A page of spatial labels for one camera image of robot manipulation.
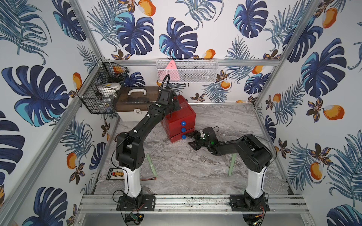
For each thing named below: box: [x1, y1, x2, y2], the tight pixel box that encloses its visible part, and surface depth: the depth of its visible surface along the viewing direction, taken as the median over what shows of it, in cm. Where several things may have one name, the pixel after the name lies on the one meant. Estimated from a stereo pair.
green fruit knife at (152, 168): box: [146, 153, 158, 178], surface depth 89 cm
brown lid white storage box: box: [115, 85, 161, 122], surface depth 100 cm
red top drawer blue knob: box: [168, 113, 197, 132], surface depth 87 cm
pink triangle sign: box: [165, 59, 178, 70], surface depth 90 cm
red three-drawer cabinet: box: [160, 94, 197, 143], surface depth 91 cm
